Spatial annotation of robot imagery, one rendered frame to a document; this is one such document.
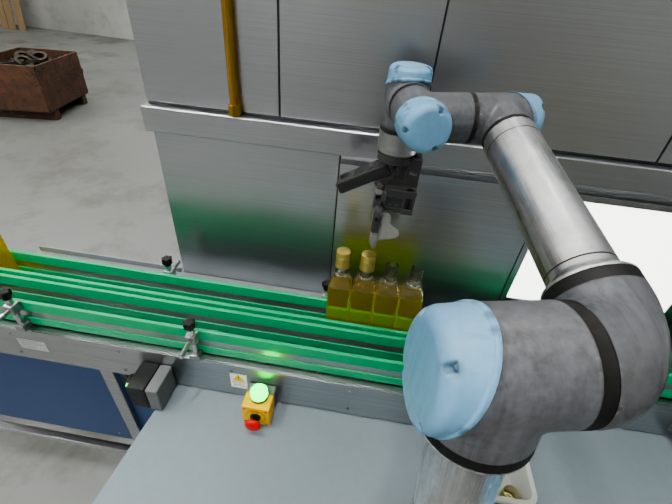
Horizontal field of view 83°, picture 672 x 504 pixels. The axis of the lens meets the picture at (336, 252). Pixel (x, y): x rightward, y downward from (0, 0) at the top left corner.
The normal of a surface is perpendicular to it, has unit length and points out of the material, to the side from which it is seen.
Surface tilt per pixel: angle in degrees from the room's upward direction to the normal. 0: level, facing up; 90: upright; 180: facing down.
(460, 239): 90
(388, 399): 90
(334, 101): 90
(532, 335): 17
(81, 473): 0
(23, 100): 90
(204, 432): 0
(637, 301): 11
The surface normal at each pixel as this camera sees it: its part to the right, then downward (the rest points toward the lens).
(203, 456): 0.07, -0.80
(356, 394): -0.15, 0.59
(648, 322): 0.30, -0.58
